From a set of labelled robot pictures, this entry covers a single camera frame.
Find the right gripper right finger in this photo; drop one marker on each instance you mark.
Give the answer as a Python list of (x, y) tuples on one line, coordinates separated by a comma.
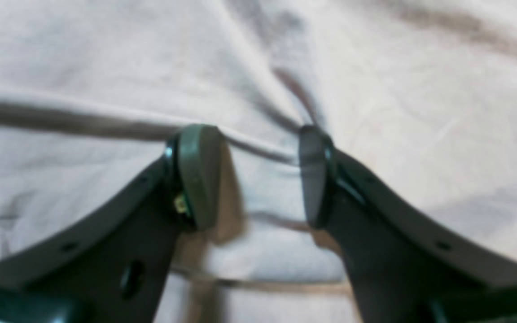
[(403, 267)]

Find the mauve t-shirt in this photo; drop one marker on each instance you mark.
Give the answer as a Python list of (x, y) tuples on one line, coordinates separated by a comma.
[(423, 92)]

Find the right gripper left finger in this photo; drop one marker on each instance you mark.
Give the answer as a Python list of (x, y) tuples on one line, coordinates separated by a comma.
[(112, 266)]

